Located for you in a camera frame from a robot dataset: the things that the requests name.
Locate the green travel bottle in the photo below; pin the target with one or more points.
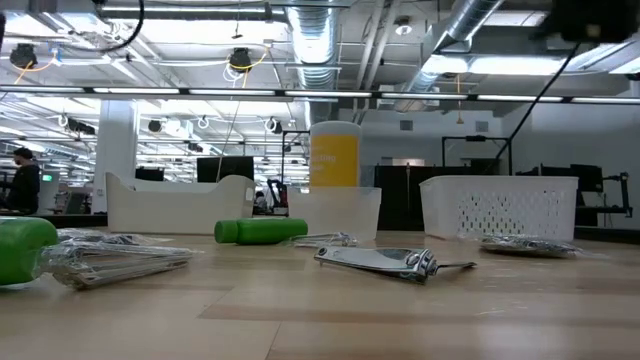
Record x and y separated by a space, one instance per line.
22 250
270 231

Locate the black round item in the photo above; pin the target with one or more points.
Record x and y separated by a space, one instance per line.
525 245
100 236

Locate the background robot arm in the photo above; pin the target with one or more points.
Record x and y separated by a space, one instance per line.
277 195

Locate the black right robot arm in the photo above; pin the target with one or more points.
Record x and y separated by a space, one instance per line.
590 20

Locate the yellow canister with white lid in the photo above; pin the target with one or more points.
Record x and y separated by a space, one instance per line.
335 160

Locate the clear plastic bin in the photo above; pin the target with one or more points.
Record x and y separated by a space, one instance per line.
340 210

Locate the black partition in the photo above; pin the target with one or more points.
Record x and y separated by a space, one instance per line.
400 200

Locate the long ceiling light strip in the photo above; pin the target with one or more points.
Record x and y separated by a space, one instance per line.
320 93

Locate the chrome open nail clipper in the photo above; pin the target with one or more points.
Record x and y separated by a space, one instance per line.
370 260

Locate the large black monitor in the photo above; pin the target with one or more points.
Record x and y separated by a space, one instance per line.
225 170

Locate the white perforated plastic basket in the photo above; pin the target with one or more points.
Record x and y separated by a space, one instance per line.
450 190

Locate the white solid plastic bin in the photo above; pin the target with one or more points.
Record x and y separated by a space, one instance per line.
175 212

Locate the small black monitor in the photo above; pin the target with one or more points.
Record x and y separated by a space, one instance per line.
150 174

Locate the white column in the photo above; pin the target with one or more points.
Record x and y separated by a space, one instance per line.
115 150

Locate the black background equipment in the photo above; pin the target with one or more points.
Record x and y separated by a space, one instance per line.
590 177

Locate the person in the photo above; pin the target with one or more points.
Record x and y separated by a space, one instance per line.
25 185

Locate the round silver air duct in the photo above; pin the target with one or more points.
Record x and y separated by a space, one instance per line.
315 45

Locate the black metal frame stand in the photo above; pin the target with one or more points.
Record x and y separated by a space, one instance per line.
475 138

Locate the slanted silver air duct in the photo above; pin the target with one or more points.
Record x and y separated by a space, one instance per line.
470 20

